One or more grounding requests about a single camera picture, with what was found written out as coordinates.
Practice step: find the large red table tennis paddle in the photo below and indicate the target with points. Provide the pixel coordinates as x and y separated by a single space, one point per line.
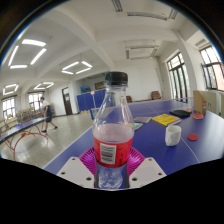
198 116

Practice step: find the clear red-labelled plastic bottle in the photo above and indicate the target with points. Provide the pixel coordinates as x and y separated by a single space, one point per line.
113 146

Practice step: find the blue red-legged table tennis table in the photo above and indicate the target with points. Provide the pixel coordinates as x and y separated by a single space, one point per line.
16 129

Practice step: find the white ceramic mug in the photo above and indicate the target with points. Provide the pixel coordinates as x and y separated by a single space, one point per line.
173 136

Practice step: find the blue partition boards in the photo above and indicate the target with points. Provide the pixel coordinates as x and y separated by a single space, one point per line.
86 100

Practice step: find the brown armchair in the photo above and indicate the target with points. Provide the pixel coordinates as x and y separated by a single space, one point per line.
156 95
129 99

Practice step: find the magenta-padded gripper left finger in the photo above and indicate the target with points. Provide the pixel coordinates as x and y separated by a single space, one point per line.
75 170

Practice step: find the grey patterned book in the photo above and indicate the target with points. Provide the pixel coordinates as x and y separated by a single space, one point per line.
142 119

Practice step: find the dark wooden door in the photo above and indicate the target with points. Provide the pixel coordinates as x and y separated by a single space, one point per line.
67 101

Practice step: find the dark-framed tall window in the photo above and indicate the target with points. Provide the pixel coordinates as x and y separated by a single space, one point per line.
178 78

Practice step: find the white ceiling light strips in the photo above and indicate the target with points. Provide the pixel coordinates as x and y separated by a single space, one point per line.
33 42

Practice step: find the dark-framed wide window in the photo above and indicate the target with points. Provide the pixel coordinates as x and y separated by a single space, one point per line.
213 70

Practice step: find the small red table tennis paddle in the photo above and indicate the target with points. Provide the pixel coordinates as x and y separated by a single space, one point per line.
188 110

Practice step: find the white two-door cabinet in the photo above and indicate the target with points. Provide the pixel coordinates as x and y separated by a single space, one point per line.
215 103

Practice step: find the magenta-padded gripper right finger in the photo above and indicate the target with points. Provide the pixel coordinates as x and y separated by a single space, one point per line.
148 170

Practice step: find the yellow book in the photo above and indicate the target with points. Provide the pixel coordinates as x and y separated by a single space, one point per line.
165 119

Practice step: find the ceiling air conditioner unit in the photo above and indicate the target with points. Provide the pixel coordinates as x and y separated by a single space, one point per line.
141 50

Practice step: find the black table tennis paddle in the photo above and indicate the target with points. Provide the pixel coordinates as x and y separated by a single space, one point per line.
180 113

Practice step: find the person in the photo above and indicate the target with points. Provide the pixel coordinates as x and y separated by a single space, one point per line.
47 111

